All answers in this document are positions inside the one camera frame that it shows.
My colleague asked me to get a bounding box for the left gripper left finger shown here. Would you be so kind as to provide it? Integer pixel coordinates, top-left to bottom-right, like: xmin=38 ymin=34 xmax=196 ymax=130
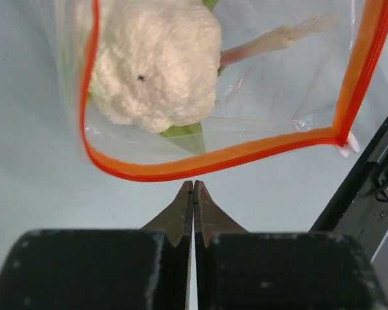
xmin=0 ymin=181 xmax=193 ymax=309

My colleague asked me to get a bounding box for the clear orange zip top bag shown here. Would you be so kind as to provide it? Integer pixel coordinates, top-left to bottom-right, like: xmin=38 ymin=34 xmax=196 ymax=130
xmin=31 ymin=1 xmax=388 ymax=182

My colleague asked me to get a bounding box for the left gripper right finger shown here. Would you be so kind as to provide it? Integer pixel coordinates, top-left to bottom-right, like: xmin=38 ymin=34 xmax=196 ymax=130
xmin=193 ymin=181 xmax=388 ymax=309

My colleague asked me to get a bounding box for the green scallion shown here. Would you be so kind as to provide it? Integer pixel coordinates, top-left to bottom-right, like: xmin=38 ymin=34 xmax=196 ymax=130
xmin=160 ymin=15 xmax=337 ymax=155

